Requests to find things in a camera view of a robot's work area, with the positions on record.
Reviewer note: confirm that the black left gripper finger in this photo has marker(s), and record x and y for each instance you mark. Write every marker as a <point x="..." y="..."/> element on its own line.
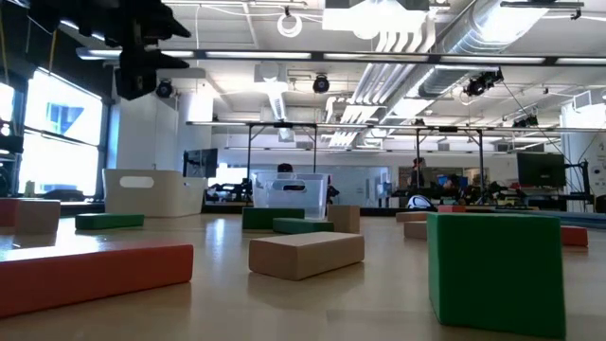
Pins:
<point x="168" y="59"/>
<point x="163" y="23"/>

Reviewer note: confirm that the long orange-red block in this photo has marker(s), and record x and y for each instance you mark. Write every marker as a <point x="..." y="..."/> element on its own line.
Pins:
<point x="94" y="279"/>

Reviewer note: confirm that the small orange-red block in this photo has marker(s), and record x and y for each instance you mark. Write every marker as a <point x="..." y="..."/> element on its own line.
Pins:
<point x="452" y="208"/>

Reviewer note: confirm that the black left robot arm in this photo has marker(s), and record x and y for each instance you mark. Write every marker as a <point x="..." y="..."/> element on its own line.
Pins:
<point x="94" y="19"/>

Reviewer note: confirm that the black computer monitor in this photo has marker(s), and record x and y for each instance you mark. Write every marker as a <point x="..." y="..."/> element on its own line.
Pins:
<point x="540" y="169"/>
<point x="201" y="163"/>

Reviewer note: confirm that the large window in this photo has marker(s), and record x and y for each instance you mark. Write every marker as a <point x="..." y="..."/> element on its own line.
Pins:
<point x="61" y="166"/>

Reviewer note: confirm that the white plastic bin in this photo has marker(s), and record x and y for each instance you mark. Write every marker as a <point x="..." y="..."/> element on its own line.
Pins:
<point x="156" y="199"/>

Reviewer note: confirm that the black wheeled equipment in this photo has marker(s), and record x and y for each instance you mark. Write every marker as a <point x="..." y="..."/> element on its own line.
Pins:
<point x="9" y="144"/>

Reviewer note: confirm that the person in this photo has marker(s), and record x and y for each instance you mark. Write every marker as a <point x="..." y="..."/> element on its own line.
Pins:
<point x="285" y="167"/>
<point x="416" y="175"/>

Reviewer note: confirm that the clear plastic bin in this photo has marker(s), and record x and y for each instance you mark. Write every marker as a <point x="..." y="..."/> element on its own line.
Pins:
<point x="289" y="199"/>

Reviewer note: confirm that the dark green block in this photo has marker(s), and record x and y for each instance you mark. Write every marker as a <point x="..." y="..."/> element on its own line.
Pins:
<point x="265" y="218"/>

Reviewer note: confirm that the tan rectangular block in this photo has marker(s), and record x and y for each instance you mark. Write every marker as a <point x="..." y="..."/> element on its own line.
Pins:
<point x="303" y="258"/>

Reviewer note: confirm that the black and white ball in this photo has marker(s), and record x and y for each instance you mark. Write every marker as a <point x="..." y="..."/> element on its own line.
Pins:
<point x="419" y="202"/>

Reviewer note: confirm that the large green cube block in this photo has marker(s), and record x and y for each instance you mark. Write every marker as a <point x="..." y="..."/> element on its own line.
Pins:
<point x="497" y="274"/>

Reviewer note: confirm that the blue mat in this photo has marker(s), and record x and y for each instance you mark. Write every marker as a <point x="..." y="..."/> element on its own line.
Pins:
<point x="582" y="219"/>

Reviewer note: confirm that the black ceiling camera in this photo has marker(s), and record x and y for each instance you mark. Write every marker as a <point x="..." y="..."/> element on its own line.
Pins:
<point x="164" y="89"/>
<point x="321" y="84"/>

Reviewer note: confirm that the black frame stand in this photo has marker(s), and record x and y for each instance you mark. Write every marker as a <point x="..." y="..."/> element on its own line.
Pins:
<point x="281" y="125"/>
<point x="447" y="129"/>

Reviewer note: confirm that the black overhead frame bar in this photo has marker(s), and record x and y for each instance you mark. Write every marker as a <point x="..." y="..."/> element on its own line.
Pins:
<point x="331" y="56"/>

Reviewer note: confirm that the black rig camera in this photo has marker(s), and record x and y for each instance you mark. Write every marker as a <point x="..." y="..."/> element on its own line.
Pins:
<point x="480" y="84"/>

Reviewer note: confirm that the silver ventilation duct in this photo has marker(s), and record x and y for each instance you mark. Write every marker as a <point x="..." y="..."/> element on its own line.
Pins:
<point x="483" y="28"/>

